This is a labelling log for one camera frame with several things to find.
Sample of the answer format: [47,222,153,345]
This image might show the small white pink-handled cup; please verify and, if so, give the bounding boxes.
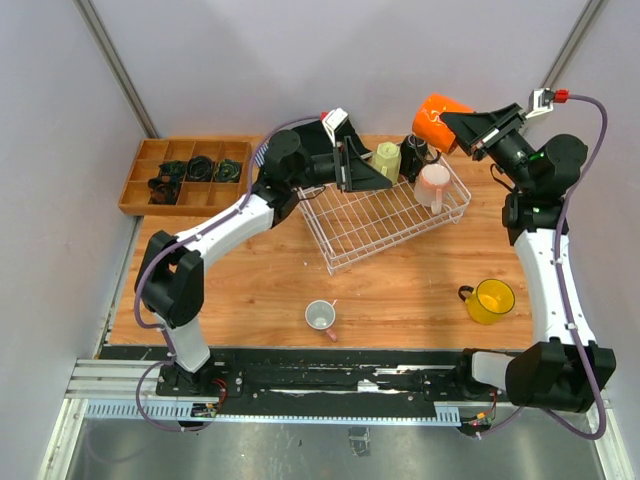
[304,300,338,342]

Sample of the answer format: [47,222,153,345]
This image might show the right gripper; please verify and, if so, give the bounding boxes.
[438,103,534,192]

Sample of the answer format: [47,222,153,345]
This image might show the wooden compartment tray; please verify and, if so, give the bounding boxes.
[119,138,252,216]

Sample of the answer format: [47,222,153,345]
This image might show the yellow glass mug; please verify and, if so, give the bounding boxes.
[458,279,515,325]

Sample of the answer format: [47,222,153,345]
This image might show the blue striped cloth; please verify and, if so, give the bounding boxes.
[253,142,268,168]

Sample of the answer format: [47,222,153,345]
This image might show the black mug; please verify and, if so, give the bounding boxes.
[399,134,441,183]

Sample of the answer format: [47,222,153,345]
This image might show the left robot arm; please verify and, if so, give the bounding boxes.
[134,124,392,396]

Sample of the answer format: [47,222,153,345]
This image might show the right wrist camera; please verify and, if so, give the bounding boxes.
[525,88,556,120]

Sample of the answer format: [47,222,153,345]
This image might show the dark rolled sock right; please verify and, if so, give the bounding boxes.
[213,158,242,183]

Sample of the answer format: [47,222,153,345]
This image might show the dark rolled sock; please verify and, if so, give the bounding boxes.
[213,158,242,183]
[185,155,215,182]
[159,160,187,179]

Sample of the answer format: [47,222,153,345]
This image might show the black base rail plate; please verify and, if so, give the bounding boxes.
[156,348,505,400]

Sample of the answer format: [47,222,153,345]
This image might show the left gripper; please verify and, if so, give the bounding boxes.
[289,137,393,194]

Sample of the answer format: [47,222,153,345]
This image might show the pink mug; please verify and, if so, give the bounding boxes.
[413,163,451,215]

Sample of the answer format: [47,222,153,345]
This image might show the dark rolled sock middle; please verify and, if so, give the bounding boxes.
[185,155,215,182]

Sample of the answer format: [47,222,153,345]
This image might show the pale green mug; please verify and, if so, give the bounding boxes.
[371,142,401,184]

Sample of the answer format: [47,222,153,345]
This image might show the black rolled sock lower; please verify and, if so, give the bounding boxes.
[147,176,181,205]

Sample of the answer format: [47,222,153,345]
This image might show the orange glass mug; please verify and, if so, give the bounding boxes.
[411,93,474,155]

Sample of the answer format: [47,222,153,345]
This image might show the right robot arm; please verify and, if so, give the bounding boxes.
[440,104,616,413]

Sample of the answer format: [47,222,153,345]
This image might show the white wire dish rack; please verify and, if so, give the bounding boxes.
[298,159,471,274]

